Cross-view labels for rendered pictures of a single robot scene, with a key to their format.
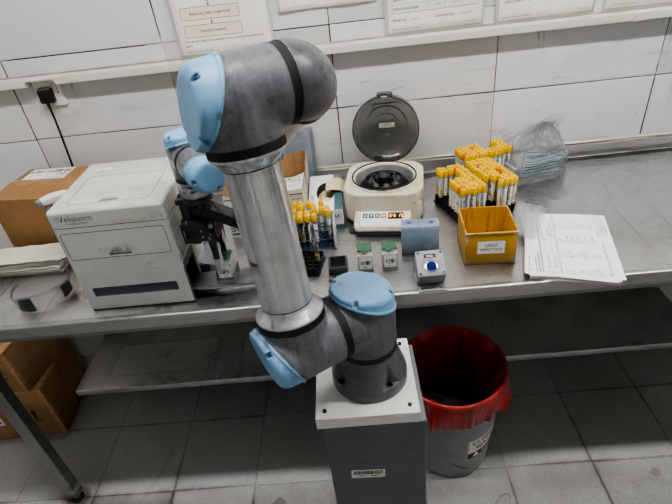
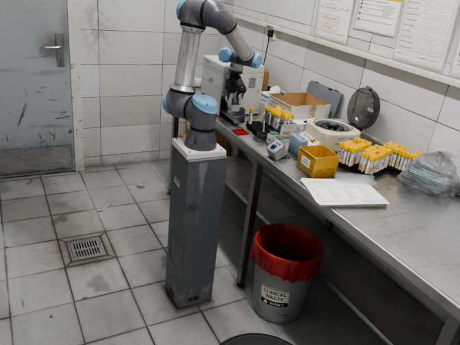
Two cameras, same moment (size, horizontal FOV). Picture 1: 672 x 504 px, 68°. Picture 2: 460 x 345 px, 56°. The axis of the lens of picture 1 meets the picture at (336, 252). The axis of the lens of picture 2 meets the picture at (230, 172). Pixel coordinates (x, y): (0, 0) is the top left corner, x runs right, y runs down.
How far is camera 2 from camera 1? 171 cm
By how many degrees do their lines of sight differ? 49
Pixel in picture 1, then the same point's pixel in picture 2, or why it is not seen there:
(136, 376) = not seen: hidden behind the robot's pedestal
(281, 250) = (181, 60)
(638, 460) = not seen: outside the picture
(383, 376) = (192, 137)
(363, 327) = (191, 107)
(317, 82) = (207, 12)
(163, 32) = (313, 21)
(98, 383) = not seen: hidden behind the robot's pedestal
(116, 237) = (211, 74)
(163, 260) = (217, 91)
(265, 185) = (185, 36)
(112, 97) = (287, 43)
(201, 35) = (323, 27)
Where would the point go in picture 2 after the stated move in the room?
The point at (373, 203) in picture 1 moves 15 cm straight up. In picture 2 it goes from (310, 129) to (315, 101)
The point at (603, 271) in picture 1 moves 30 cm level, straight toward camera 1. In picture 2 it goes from (323, 198) to (248, 189)
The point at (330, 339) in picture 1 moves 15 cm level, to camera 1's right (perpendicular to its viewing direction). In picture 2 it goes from (180, 102) to (194, 113)
